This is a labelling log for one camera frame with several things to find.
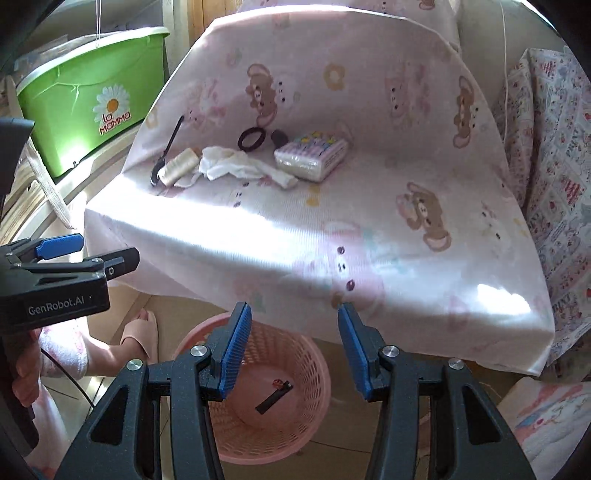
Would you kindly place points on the white tissue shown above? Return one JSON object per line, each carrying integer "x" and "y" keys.
{"x": 231, "y": 166}

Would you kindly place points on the pastel tissue packet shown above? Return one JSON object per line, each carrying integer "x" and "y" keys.
{"x": 309, "y": 157}

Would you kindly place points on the black plastic spoon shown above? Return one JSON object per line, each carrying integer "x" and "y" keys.
{"x": 171, "y": 138}

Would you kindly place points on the floral printed cloth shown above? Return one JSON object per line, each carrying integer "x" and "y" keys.
{"x": 549, "y": 184}

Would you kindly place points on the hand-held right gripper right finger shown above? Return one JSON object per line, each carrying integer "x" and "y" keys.
{"x": 354, "y": 350}

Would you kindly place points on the fleece pajama pant leg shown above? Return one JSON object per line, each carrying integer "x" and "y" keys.
{"x": 62, "y": 346}
{"x": 545, "y": 424}

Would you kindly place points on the person's left hand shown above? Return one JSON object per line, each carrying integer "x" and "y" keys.
{"x": 27, "y": 374}

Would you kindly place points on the pink plastic mesh basket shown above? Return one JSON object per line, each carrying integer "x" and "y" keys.
{"x": 295, "y": 350}

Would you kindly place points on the black flat strip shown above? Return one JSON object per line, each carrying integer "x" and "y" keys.
{"x": 272, "y": 398}

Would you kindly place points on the cream thread spool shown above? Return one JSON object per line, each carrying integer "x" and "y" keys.
{"x": 178, "y": 167}

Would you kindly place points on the green plastic storage box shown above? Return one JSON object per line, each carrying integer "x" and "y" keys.
{"x": 78, "y": 97}

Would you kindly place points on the left fleece pajama pant leg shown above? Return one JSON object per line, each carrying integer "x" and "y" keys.
{"x": 62, "y": 346}

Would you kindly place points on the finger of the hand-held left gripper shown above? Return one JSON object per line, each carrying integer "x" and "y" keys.
{"x": 117, "y": 263}
{"x": 60, "y": 244}

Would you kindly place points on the small dark oval object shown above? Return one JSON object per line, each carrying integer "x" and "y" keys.
{"x": 280, "y": 137}

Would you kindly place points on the person's foot in slipper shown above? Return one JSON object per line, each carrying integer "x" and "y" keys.
{"x": 108, "y": 357}

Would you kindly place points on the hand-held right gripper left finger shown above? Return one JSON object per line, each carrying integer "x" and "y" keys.
{"x": 235, "y": 344}

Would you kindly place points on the right fleece pajama pant leg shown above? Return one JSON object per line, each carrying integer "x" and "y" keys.
{"x": 545, "y": 424}

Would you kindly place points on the pink left slipper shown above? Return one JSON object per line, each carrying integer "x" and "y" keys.
{"x": 141, "y": 337}

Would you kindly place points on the pink bear print blanket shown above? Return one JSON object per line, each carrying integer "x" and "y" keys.
{"x": 360, "y": 240}

